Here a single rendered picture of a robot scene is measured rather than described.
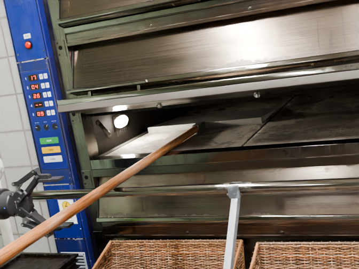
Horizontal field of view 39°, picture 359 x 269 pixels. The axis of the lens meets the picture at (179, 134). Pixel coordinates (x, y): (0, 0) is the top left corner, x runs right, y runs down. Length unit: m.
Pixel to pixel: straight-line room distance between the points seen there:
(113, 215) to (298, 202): 0.73
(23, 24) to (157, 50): 0.55
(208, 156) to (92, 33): 0.62
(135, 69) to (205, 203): 0.55
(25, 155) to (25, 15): 0.58
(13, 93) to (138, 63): 0.59
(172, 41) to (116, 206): 0.68
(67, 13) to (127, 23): 0.25
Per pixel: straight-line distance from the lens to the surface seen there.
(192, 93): 1.65
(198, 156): 1.85
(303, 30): 1.70
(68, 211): 1.37
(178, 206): 1.93
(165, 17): 1.82
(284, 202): 1.81
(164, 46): 1.85
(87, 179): 2.09
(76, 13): 1.97
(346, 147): 1.73
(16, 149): 2.26
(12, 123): 2.24
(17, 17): 2.11
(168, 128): 2.38
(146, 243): 2.03
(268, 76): 1.58
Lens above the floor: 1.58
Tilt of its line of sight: 10 degrees down
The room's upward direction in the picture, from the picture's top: 9 degrees counter-clockwise
